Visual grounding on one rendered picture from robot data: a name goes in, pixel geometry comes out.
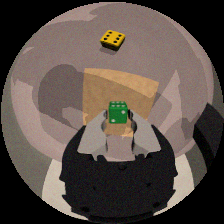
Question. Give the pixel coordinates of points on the green die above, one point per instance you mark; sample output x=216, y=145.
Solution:
x=118, y=112

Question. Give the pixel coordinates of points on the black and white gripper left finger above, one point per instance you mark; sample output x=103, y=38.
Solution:
x=89, y=142

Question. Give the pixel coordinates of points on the yellow die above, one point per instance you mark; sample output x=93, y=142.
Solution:
x=112, y=40

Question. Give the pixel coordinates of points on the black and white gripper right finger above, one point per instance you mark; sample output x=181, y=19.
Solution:
x=148, y=140

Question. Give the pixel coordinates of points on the tan flat mat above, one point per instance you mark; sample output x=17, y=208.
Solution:
x=102, y=86

